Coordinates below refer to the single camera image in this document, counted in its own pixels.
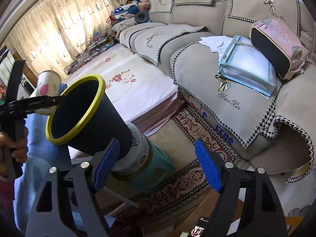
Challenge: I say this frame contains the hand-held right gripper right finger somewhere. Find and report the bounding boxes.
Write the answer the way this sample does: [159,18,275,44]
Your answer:
[195,138,289,237]

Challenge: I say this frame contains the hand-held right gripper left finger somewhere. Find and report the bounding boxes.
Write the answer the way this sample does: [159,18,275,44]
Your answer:
[25,138,121,237]

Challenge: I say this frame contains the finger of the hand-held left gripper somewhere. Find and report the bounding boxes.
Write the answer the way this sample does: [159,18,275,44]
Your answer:
[7,94,67,116]

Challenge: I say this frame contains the white paper cup pink dots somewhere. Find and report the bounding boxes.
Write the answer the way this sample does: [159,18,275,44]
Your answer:
[29,70,62,116]

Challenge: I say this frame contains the dark trash bin yellow rim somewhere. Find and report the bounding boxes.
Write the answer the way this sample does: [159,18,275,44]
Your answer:
[45,73,134,162]

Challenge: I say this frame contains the person's left forearm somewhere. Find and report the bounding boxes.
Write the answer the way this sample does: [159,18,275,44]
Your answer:
[0,174,16,237]

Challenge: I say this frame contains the person's left hand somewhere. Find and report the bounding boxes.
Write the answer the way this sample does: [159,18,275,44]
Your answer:
[0,126,29,165]

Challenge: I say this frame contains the red patterned rug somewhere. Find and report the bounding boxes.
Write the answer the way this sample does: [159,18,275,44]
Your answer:
[96,105,244,225]

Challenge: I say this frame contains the teal plastic stool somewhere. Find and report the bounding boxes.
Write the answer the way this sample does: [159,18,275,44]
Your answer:
[128,143,177,194]

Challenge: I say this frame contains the row of books and toys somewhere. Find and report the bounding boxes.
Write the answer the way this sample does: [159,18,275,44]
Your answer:
[65,32,116,76]

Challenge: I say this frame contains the beige patterned curtain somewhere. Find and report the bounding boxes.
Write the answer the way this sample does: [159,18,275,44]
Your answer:
[5,0,129,79]

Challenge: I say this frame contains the beige sectional sofa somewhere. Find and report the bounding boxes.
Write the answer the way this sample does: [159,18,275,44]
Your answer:
[111,0,316,183]

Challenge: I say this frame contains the blue star print bag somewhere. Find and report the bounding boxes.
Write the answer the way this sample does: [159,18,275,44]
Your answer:
[111,5,139,21]

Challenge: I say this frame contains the white papers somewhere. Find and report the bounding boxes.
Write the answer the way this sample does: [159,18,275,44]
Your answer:
[199,36,235,53]

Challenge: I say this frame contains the black hat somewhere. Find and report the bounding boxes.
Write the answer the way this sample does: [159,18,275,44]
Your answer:
[134,10,150,24]

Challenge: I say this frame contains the pink backpack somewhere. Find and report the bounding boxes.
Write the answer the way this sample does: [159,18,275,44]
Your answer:
[249,18,310,81]

